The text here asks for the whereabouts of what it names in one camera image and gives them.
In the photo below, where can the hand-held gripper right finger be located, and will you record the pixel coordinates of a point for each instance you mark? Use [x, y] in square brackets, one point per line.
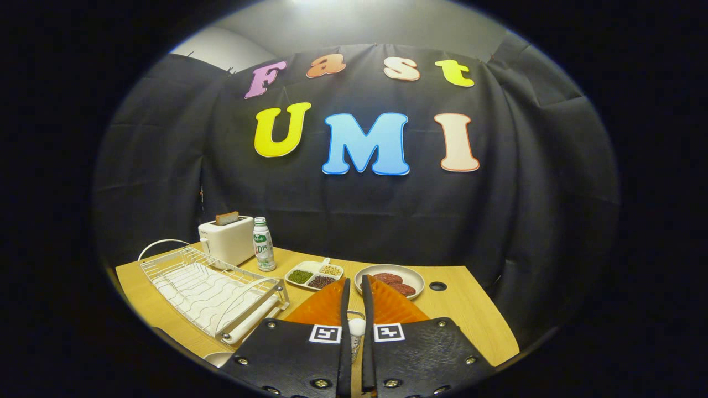
[420, 359]

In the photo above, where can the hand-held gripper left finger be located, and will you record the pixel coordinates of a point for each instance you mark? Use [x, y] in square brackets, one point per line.
[293, 359]

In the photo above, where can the beige round plate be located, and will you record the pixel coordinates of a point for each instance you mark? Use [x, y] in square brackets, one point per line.
[218, 358]

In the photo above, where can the beige plate with meat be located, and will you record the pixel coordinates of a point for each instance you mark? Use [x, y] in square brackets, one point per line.
[412, 273]

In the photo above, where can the white divided dish with beans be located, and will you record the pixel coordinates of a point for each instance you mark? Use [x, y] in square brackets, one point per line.
[312, 271]

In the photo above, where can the red meat slices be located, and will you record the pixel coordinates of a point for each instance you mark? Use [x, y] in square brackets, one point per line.
[395, 282]

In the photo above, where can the white green label bottle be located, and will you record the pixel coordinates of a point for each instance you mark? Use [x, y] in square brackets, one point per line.
[264, 249]

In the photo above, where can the white toaster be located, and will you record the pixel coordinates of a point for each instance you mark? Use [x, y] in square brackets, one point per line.
[227, 243]

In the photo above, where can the brown toast slice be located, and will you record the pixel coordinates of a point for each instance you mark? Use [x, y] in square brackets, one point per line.
[227, 218]

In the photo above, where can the black backdrop cloth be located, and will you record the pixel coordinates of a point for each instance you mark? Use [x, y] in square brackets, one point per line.
[525, 221]

